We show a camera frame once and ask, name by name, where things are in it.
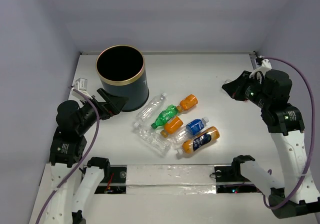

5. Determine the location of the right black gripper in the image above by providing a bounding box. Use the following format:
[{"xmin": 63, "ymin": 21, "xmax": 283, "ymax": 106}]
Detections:
[{"xmin": 222, "ymin": 70, "xmax": 272, "ymax": 109}]

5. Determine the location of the clear plastic bottle white cap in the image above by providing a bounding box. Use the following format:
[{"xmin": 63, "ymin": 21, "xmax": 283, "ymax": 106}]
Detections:
[{"xmin": 135, "ymin": 93, "xmax": 168, "ymax": 124}]

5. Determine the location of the blue label water bottle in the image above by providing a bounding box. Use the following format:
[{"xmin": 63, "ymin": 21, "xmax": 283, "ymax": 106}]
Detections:
[{"xmin": 171, "ymin": 117, "xmax": 209, "ymax": 146}]

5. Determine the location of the green plastic bottle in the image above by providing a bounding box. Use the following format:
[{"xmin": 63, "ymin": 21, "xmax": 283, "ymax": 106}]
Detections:
[{"xmin": 151, "ymin": 105, "xmax": 179, "ymax": 130}]

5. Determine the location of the clear crushed plastic bottle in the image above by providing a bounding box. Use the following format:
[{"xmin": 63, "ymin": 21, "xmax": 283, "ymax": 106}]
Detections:
[{"xmin": 135, "ymin": 129, "xmax": 171, "ymax": 156}]

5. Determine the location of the orange juice bottle dark label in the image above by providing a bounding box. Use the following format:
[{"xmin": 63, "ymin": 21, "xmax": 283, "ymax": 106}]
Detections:
[{"xmin": 177, "ymin": 126, "xmax": 220, "ymax": 157}]

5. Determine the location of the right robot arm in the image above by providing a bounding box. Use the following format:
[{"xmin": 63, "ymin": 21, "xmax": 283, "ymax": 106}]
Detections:
[{"xmin": 222, "ymin": 70, "xmax": 320, "ymax": 219}]

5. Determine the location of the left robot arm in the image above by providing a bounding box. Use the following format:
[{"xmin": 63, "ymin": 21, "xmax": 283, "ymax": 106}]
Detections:
[{"xmin": 36, "ymin": 87, "xmax": 128, "ymax": 224}]

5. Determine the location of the dark blue cylindrical bin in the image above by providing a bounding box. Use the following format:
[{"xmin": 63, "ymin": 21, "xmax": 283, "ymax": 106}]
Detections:
[{"xmin": 95, "ymin": 45, "xmax": 150, "ymax": 112}]

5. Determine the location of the silver tape strip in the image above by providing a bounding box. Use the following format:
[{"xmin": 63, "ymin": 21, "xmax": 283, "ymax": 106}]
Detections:
[{"xmin": 125, "ymin": 165, "xmax": 217, "ymax": 195}]

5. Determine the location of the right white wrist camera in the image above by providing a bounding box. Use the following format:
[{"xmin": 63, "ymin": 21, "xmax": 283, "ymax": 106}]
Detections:
[{"xmin": 249, "ymin": 56, "xmax": 272, "ymax": 78}]

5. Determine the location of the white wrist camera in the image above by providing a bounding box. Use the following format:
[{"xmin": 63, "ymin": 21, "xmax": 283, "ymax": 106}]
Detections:
[
  {"xmin": 71, "ymin": 78, "xmax": 92, "ymax": 100},
  {"xmin": 249, "ymin": 56, "xmax": 272, "ymax": 78}
]

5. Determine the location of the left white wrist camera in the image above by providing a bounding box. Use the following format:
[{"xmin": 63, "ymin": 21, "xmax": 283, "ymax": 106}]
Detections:
[{"xmin": 71, "ymin": 78, "xmax": 92, "ymax": 100}]

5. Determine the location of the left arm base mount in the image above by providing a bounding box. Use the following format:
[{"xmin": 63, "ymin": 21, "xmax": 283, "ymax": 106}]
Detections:
[{"xmin": 95, "ymin": 166, "xmax": 127, "ymax": 194}]

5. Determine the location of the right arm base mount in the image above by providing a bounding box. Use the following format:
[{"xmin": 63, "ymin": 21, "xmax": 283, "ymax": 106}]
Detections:
[{"xmin": 209, "ymin": 166, "xmax": 261, "ymax": 194}]

